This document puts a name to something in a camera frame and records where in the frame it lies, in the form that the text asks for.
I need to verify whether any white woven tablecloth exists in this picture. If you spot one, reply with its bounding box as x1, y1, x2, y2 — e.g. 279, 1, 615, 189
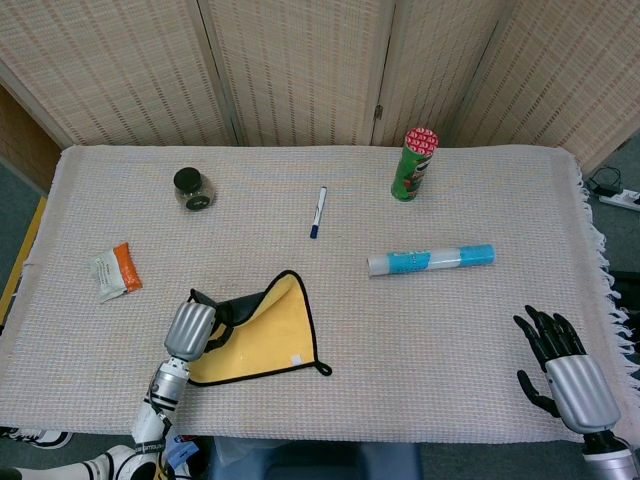
0, 144, 640, 446

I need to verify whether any white marker pen blue cap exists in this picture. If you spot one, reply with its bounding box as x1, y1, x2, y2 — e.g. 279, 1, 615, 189
308, 186, 329, 240

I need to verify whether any round glass jar black lid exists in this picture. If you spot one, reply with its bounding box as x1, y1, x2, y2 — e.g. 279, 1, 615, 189
172, 168, 217, 213

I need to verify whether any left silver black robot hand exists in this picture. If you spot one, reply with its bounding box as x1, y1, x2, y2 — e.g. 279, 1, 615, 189
163, 288, 236, 362

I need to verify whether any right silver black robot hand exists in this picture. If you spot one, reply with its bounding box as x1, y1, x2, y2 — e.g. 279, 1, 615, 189
513, 304, 622, 434

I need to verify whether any plastic wrap roll blue label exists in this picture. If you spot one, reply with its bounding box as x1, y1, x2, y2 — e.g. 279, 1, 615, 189
366, 243, 497, 279

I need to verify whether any blue and white paper tag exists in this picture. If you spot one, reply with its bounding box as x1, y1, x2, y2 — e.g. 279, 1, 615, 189
163, 434, 197, 472

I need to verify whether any yellow and black cloth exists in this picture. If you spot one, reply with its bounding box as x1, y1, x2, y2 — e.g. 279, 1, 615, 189
185, 269, 334, 387

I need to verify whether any green Pringles can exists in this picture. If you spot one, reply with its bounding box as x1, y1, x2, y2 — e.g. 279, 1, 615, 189
390, 127, 441, 203

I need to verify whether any orange and white snack packet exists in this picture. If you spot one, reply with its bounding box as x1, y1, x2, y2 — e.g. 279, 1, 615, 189
89, 242, 144, 305

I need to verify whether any woven folding screen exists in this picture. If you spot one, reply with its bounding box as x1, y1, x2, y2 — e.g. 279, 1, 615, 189
0, 0, 640, 174

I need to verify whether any white power strip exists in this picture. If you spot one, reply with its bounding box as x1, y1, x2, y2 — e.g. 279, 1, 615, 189
598, 188, 640, 212

